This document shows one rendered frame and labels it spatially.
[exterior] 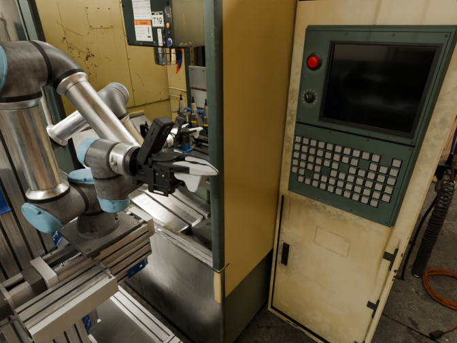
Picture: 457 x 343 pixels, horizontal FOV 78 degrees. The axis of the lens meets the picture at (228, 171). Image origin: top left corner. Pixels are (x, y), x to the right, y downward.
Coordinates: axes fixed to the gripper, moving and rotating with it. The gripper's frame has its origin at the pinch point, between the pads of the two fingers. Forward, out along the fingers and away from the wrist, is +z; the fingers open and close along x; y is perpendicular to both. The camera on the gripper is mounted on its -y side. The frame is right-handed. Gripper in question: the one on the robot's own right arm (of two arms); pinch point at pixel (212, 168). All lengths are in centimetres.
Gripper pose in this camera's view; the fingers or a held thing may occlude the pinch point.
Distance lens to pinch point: 58.2
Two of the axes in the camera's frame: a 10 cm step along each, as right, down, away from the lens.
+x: -4.0, 2.9, -8.7
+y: -0.6, 9.4, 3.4
